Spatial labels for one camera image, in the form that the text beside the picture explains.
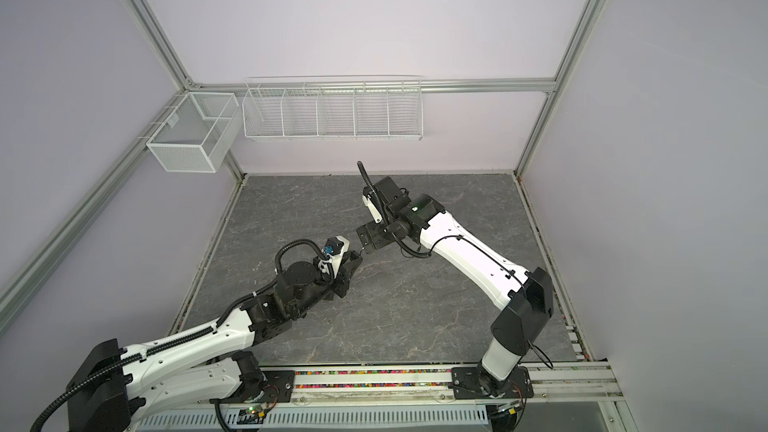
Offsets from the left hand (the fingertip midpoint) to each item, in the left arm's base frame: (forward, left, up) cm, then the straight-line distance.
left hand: (355, 259), depth 75 cm
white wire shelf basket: (+52, +7, +10) cm, 53 cm away
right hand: (+6, -6, +2) cm, 9 cm away
